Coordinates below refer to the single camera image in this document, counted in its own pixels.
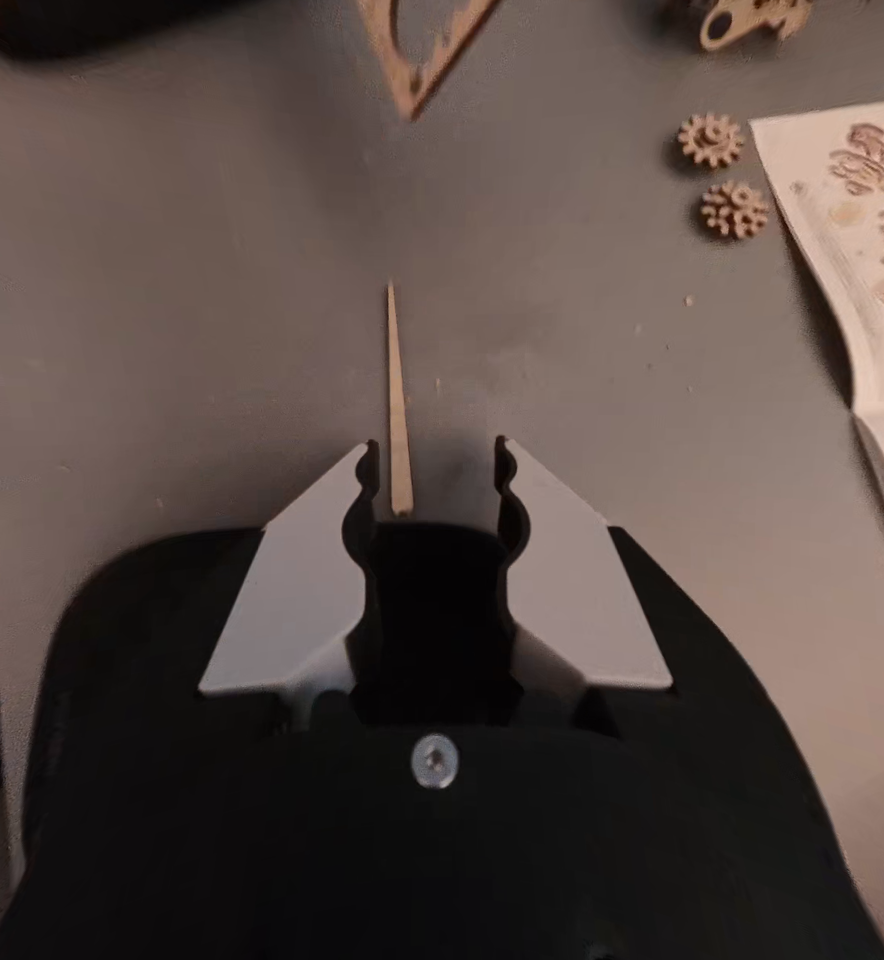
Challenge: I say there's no thick wooden gear with hub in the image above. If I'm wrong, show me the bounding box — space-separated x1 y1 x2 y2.
676 112 746 170

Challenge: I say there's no partly built wooden model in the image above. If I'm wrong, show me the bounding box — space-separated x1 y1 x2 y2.
670 0 815 52

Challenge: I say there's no laser-cut wooden parts sheet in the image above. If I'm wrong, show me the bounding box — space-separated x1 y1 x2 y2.
355 0 504 121

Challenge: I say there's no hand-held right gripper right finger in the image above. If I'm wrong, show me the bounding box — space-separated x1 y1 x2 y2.
494 435 675 725

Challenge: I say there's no flat wooden gear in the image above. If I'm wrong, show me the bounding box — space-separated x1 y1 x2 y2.
700 181 769 241

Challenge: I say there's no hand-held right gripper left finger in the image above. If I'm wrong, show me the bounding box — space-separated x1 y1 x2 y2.
197 438 381 727

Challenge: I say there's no black mesh wrist pad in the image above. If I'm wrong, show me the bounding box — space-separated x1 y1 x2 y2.
0 0 210 61

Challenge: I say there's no thin wooden stick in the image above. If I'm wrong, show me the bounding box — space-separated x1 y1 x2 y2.
385 281 415 517

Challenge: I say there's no open instruction booklet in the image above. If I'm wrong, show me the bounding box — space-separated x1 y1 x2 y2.
749 97 884 594

